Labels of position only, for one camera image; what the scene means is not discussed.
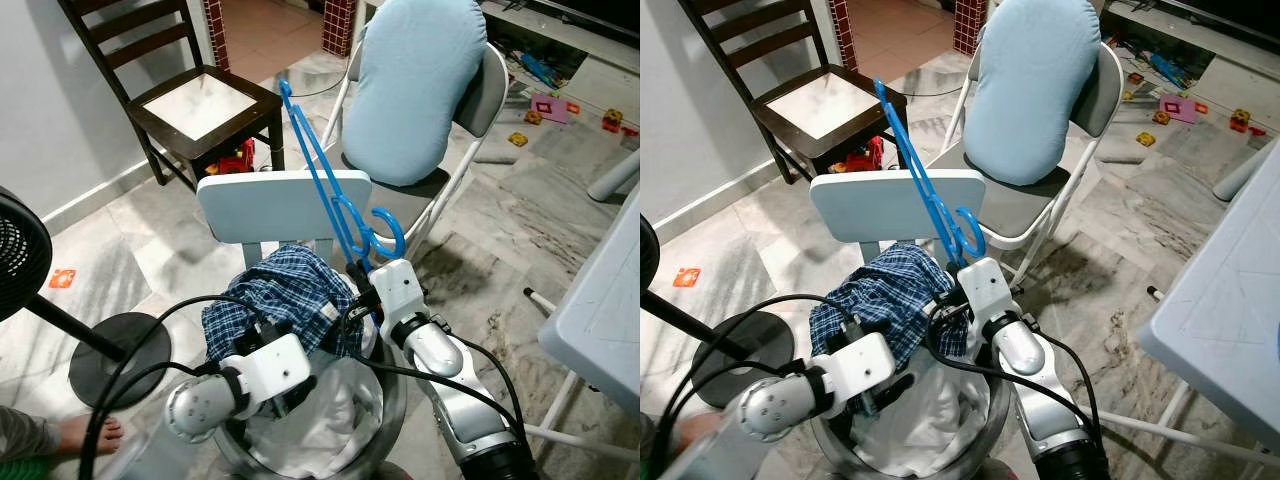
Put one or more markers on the blue plastic hanger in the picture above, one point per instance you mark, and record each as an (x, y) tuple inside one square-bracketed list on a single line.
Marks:
[(950, 235), (350, 240)]

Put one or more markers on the blue plaid garment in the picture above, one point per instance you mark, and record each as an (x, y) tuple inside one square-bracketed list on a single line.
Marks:
[(280, 295), (880, 295)]

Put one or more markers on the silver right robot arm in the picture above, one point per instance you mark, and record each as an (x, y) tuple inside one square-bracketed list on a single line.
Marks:
[(1020, 350), (440, 350)]

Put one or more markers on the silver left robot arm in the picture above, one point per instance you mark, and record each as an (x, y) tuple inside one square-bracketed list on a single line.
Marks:
[(770, 410), (200, 405)]

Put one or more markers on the white basket liner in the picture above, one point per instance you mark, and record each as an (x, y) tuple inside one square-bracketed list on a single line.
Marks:
[(940, 425), (330, 420)]

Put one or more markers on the silver metal laundry basket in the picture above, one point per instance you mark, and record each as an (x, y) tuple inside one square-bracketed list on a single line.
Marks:
[(1002, 420), (392, 400)]

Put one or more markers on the white plastic kid chair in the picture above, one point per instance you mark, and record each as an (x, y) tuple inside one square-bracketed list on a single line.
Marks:
[(880, 205), (260, 205)]

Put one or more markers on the black standing fan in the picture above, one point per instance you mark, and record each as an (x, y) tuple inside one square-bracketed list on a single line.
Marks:
[(730, 360), (20, 250)]

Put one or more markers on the red toy vehicle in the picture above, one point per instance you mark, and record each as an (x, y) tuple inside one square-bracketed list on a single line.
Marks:
[(232, 160), (865, 157)]

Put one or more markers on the person bare foot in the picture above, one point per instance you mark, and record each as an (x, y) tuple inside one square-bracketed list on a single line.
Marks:
[(712, 428), (95, 435)]

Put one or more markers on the light blue pillow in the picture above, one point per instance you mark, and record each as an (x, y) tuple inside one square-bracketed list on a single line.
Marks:
[(410, 90), (1035, 90)]

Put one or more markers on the grey folding chair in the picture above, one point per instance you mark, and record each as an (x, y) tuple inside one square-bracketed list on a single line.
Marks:
[(485, 100), (1105, 95)]

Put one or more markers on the dark wooden chair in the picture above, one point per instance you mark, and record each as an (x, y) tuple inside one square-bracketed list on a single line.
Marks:
[(200, 105), (825, 105)]

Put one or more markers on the orange paper piece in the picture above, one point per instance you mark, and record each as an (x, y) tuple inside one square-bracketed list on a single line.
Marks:
[(62, 278), (687, 277)]

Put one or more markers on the white folding table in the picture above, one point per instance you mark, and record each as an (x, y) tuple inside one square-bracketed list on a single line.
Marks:
[(600, 320), (1230, 310)]

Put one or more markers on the pink toy board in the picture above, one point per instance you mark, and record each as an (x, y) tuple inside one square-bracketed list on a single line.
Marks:
[(1178, 108), (550, 108)]

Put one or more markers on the person grey trouser leg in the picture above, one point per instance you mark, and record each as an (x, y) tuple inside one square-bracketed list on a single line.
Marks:
[(25, 435)]

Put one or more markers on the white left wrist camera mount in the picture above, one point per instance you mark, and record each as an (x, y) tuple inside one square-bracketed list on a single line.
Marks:
[(275, 365), (855, 368)]

